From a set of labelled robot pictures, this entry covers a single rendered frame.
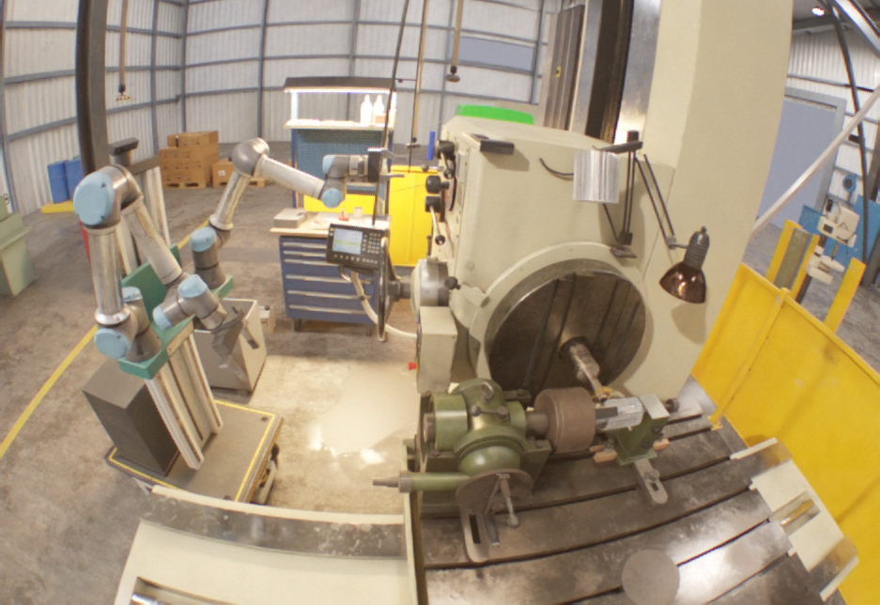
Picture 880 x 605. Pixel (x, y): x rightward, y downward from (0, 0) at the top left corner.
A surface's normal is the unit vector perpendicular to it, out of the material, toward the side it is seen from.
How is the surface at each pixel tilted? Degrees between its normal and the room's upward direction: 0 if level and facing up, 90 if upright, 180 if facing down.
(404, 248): 90
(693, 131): 90
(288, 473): 0
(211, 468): 0
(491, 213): 90
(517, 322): 90
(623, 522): 0
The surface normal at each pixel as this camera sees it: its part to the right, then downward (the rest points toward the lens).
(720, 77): 0.11, 0.46
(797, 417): -0.99, -0.04
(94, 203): 0.40, 0.33
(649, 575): 0.10, -0.89
